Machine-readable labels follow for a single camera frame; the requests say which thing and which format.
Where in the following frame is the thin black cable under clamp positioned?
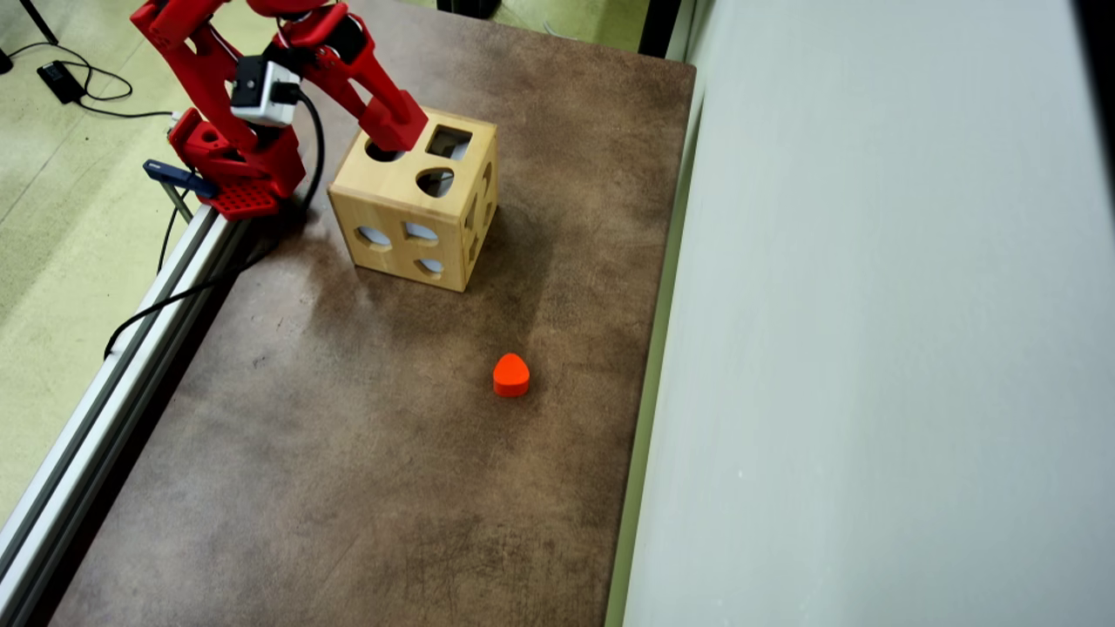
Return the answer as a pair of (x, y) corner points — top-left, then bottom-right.
(157, 207), (179, 273)

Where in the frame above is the blue bar clamp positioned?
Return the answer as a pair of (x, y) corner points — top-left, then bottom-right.
(143, 159), (219, 224)

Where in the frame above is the orange rounded triangle block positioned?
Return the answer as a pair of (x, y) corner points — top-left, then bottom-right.
(493, 353), (530, 399)

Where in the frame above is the aluminium profile rail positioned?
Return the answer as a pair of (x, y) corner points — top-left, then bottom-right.
(0, 202), (253, 627)

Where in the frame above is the black tripod leg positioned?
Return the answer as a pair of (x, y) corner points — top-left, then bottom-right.
(17, 0), (58, 45)

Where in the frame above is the wooden shape sorter box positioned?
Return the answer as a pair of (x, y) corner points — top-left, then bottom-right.
(328, 96), (499, 293)

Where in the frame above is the red wooden cube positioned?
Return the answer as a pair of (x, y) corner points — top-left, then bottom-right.
(364, 98), (428, 153)

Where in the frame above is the black camera cable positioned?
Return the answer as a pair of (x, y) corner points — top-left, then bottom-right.
(103, 85), (326, 361)

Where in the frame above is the dark vertical post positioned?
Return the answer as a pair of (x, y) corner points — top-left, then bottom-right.
(639, 0), (683, 60)

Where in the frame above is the black power adapter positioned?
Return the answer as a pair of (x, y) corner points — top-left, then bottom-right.
(37, 60), (86, 105)

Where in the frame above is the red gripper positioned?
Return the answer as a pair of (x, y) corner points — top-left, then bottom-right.
(279, 4), (426, 130)

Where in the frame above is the thin black adapter cable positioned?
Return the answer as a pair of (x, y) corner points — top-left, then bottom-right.
(7, 40), (175, 118)

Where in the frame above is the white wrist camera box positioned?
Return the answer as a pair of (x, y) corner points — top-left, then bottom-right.
(230, 55), (302, 128)

